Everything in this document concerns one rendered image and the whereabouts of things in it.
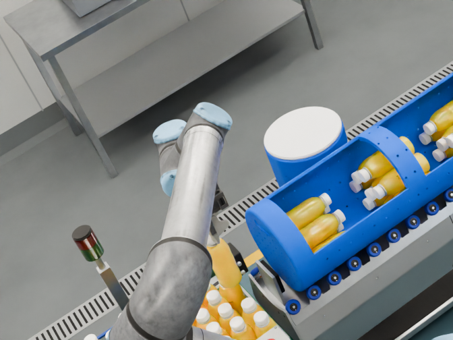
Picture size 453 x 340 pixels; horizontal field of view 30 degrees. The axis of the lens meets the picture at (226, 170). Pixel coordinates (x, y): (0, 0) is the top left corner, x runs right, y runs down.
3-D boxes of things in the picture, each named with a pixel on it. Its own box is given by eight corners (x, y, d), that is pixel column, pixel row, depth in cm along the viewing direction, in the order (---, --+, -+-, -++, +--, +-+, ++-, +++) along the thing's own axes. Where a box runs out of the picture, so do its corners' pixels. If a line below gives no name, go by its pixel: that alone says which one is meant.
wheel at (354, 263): (356, 252, 248) (354, 252, 250) (344, 261, 247) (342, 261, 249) (365, 265, 248) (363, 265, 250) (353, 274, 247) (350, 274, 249)
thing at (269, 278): (290, 301, 250) (279, 274, 243) (284, 306, 250) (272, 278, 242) (273, 284, 258) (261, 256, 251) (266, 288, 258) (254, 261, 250)
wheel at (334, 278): (336, 266, 247) (334, 266, 249) (324, 275, 246) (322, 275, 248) (345, 279, 247) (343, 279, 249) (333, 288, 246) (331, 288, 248)
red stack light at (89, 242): (100, 242, 254) (95, 233, 252) (82, 253, 253) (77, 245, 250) (92, 232, 259) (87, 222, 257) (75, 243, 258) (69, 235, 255)
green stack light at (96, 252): (107, 253, 257) (100, 242, 254) (89, 265, 256) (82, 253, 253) (99, 243, 262) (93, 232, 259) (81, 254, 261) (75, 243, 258)
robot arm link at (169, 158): (176, 160, 189) (172, 129, 199) (154, 197, 195) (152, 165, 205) (213, 173, 193) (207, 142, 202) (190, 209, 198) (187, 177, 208)
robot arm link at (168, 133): (151, 145, 201) (149, 122, 209) (169, 183, 209) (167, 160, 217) (188, 133, 200) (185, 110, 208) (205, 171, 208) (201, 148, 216)
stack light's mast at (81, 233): (114, 266, 261) (94, 231, 251) (97, 278, 260) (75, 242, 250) (107, 256, 266) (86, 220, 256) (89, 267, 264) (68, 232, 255)
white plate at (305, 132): (262, 165, 285) (263, 168, 286) (343, 148, 279) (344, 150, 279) (264, 116, 307) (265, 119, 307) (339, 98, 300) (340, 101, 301)
